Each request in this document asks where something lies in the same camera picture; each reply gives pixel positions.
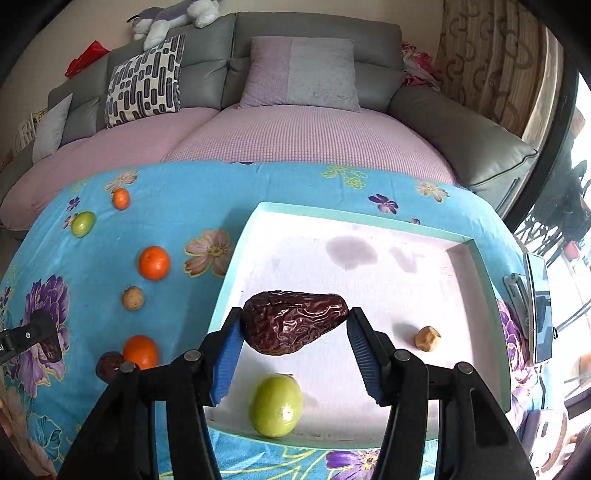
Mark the grey and white plush toy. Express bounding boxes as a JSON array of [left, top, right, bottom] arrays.
[[128, 0, 220, 51]]

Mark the white rack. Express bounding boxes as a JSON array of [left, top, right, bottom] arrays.
[[13, 108, 49, 153]]

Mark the blue floral blanket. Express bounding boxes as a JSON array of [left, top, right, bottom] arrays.
[[0, 161, 555, 480]]

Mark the plain grey pillow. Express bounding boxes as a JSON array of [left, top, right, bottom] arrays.
[[32, 93, 74, 163]]

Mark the white tray with teal rim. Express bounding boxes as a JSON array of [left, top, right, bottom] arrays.
[[203, 202, 513, 448]]

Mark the red plastic bag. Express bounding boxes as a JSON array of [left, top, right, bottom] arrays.
[[65, 41, 110, 78]]

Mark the silver metal clip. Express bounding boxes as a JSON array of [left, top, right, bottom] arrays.
[[502, 272, 529, 315]]

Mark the orange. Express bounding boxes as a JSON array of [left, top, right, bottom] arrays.
[[122, 335, 160, 371], [139, 246, 171, 282]]

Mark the lilac and grey pillow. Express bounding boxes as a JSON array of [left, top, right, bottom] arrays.
[[239, 36, 362, 113]]

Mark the black window frame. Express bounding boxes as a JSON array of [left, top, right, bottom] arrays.
[[503, 69, 580, 220]]

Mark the pink waffle sofa cover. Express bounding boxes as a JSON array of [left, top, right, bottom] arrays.
[[161, 104, 469, 188], [0, 107, 220, 232]]

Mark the large wrinkled red date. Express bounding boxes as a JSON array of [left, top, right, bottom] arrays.
[[241, 290, 350, 356]]

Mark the grey leather sofa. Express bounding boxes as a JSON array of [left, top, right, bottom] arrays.
[[0, 11, 540, 241]]

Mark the beige patterned curtain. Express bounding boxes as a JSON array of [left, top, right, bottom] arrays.
[[436, 0, 561, 139]]

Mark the dark red date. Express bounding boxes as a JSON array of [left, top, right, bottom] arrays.
[[95, 351, 124, 382], [39, 335, 63, 364]]

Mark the brown longan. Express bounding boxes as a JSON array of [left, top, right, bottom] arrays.
[[122, 285, 145, 311]]

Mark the pink floral cloth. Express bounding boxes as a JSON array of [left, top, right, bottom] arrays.
[[401, 41, 443, 88]]

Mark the pale brown walnut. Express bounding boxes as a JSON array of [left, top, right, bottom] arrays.
[[414, 326, 441, 352]]

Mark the large green jujube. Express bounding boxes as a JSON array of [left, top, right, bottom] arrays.
[[248, 374, 304, 438]]

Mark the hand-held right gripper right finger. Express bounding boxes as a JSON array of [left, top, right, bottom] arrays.
[[345, 307, 536, 480]]

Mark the black smartphone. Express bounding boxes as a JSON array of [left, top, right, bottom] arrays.
[[525, 253, 553, 365]]

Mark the black and white patterned pillow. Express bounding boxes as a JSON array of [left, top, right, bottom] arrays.
[[105, 33, 187, 129]]

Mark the small green jujube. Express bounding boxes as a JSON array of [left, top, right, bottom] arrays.
[[71, 211, 97, 238]]

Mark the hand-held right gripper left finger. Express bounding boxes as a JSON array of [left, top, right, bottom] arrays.
[[58, 307, 245, 480]]

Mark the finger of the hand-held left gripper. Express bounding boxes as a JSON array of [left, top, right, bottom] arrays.
[[0, 308, 58, 365]]

